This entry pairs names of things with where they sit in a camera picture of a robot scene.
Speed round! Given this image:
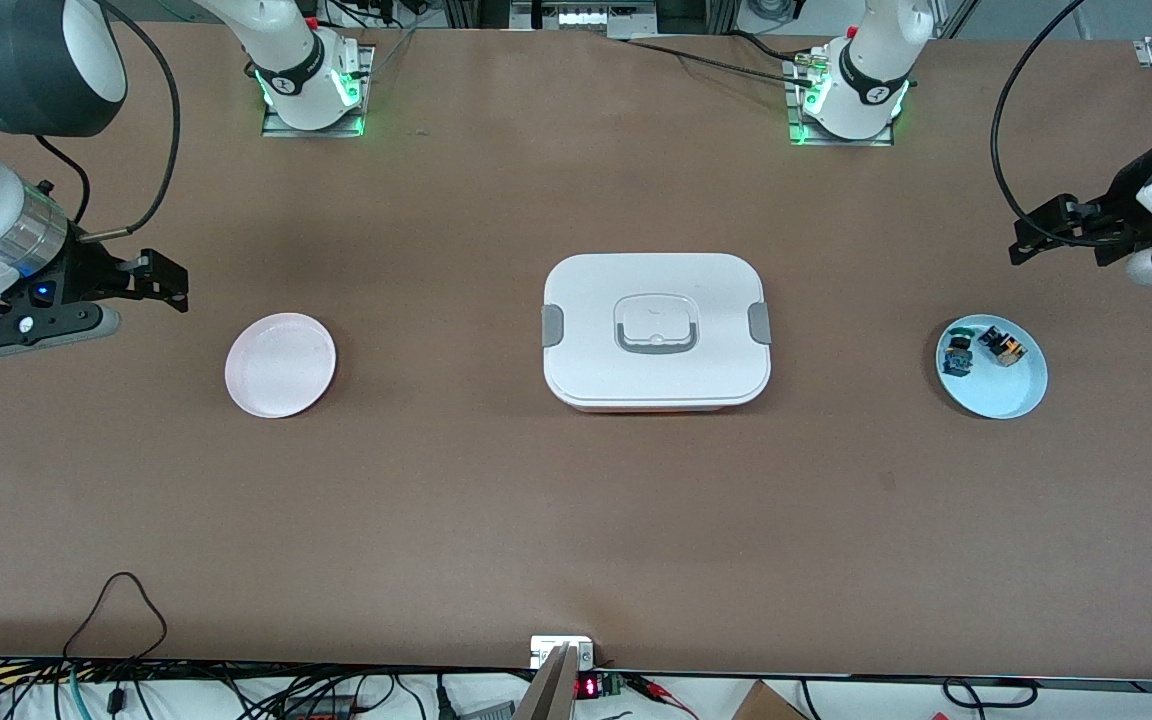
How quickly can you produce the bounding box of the blue switch green button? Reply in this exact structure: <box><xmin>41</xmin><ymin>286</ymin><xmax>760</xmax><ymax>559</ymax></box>
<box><xmin>941</xmin><ymin>326</ymin><xmax>979</xmax><ymax>378</ymax></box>

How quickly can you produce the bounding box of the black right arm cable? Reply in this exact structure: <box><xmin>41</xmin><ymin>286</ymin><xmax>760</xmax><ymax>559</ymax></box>
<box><xmin>34</xmin><ymin>0</ymin><xmax>182</xmax><ymax>244</ymax></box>

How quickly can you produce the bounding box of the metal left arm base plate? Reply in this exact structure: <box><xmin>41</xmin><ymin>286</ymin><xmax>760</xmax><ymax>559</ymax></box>
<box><xmin>786</xmin><ymin>55</ymin><xmax>895</xmax><ymax>148</ymax></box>

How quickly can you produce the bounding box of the black flat looped cable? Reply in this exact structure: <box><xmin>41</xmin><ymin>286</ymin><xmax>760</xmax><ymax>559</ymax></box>
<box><xmin>941</xmin><ymin>677</ymin><xmax>1039</xmax><ymax>709</ymax></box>

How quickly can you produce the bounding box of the small white socket box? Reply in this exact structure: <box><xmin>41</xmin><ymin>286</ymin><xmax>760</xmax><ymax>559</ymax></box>
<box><xmin>530</xmin><ymin>636</ymin><xmax>595</xmax><ymax>669</ymax></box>

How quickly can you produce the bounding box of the silver electronics box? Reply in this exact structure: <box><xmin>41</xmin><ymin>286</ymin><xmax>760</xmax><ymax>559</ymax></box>
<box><xmin>511</xmin><ymin>0</ymin><xmax>657</xmax><ymax>33</ymax></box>

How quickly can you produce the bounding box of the orange push-button switch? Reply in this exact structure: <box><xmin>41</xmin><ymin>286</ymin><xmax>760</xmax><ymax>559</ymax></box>
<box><xmin>978</xmin><ymin>323</ymin><xmax>1028</xmax><ymax>369</ymax></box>

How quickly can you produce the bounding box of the pink round plate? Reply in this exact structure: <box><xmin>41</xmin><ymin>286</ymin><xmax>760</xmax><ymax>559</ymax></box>
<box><xmin>224</xmin><ymin>312</ymin><xmax>338</xmax><ymax>419</ymax></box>

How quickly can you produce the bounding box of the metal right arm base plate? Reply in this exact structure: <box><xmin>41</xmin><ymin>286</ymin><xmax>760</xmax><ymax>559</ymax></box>
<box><xmin>261</xmin><ymin>45</ymin><xmax>375</xmax><ymax>139</ymax></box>

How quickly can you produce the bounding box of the brown cardboard box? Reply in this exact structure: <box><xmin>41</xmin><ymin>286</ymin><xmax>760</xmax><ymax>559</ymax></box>
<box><xmin>731</xmin><ymin>680</ymin><xmax>812</xmax><ymax>720</ymax></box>

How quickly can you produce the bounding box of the red clip test lead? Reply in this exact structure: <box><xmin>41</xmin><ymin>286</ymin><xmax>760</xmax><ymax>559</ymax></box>
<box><xmin>626</xmin><ymin>672</ymin><xmax>699</xmax><ymax>720</ymax></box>

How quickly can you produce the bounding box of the white lunch box grey handle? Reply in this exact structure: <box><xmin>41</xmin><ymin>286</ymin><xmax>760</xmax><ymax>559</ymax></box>
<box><xmin>541</xmin><ymin>252</ymin><xmax>773</xmax><ymax>413</ymax></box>

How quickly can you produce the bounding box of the light blue round plate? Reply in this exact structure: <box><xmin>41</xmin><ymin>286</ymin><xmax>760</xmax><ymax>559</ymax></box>
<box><xmin>936</xmin><ymin>314</ymin><xmax>1049</xmax><ymax>420</ymax></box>

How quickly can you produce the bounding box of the black cable to arm base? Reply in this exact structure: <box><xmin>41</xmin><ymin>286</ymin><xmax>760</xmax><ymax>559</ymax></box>
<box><xmin>608</xmin><ymin>30</ymin><xmax>827</xmax><ymax>83</ymax></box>

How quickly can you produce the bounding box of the grey metal bar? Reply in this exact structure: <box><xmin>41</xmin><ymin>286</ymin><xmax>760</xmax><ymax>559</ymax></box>
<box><xmin>514</xmin><ymin>643</ymin><xmax>579</xmax><ymax>720</ymax></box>

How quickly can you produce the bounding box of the thin black looped cable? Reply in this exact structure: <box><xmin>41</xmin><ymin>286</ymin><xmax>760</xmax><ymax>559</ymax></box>
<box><xmin>64</xmin><ymin>572</ymin><xmax>169</xmax><ymax>661</ymax></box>

